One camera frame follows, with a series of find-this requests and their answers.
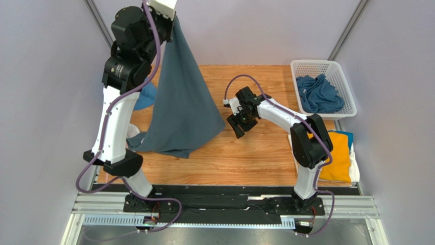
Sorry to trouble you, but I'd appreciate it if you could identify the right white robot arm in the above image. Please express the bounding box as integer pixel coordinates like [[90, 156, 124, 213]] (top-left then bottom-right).
[[223, 87, 333, 213]]

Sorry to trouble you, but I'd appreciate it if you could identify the blue bucket hat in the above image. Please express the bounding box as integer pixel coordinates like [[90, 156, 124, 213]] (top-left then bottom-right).
[[133, 82, 157, 111]]

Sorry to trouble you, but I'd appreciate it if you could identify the white pink mesh laundry bag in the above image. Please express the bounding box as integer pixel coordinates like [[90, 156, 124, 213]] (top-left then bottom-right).
[[126, 124, 140, 139]]

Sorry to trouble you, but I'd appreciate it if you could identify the folded teal t shirt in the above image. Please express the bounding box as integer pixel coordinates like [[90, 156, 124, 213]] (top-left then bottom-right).
[[335, 130, 354, 150]]

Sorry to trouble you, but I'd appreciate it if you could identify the aluminium corner post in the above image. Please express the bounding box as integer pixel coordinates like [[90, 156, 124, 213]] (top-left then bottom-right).
[[83, 0, 113, 48], [328, 0, 371, 61]]

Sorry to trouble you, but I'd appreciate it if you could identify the grey-blue t shirt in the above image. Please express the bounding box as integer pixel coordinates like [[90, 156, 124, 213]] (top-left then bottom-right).
[[127, 18, 225, 158], [296, 73, 345, 113]]

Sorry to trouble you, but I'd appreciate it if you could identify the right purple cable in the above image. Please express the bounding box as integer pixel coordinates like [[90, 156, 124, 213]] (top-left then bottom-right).
[[223, 73, 336, 237]]

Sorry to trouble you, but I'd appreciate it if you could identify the white plastic basket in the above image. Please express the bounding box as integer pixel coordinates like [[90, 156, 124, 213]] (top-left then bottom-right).
[[291, 59, 357, 120]]

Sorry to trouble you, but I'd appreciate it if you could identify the folded yellow t shirt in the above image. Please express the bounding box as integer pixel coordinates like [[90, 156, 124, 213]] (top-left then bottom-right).
[[307, 131, 352, 183]]

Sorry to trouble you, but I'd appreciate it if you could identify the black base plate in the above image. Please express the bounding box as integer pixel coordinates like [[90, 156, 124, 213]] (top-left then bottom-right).
[[91, 183, 361, 226]]

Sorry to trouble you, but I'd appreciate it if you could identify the aluminium frame rail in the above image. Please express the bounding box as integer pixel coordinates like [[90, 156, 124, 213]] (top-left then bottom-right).
[[61, 186, 388, 244]]

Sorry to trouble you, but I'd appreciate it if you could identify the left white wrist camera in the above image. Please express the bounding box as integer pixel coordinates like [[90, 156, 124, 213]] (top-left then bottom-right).
[[149, 0, 177, 13]]

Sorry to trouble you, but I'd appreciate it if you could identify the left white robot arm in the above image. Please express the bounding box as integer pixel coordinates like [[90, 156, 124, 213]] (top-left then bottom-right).
[[83, 1, 176, 212]]

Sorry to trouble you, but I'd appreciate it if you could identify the left aluminium corner post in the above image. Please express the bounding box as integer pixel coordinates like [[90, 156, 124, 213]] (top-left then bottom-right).
[[83, 0, 113, 48]]

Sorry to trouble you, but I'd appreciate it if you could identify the grey-blue t shirt in basket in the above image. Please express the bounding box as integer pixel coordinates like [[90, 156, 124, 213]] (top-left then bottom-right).
[[296, 73, 345, 113]]

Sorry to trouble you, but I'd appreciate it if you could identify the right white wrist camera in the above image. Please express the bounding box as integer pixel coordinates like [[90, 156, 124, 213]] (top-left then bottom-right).
[[223, 97, 240, 115]]

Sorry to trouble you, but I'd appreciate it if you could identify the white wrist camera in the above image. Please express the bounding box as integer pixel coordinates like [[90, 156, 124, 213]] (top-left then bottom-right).
[[149, 0, 177, 13], [223, 97, 240, 115]]

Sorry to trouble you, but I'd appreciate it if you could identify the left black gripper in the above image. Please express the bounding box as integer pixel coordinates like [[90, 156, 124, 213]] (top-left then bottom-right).
[[139, 0, 176, 66]]

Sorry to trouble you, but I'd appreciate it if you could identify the right aluminium corner post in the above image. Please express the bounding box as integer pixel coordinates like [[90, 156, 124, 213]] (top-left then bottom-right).
[[328, 0, 371, 61]]

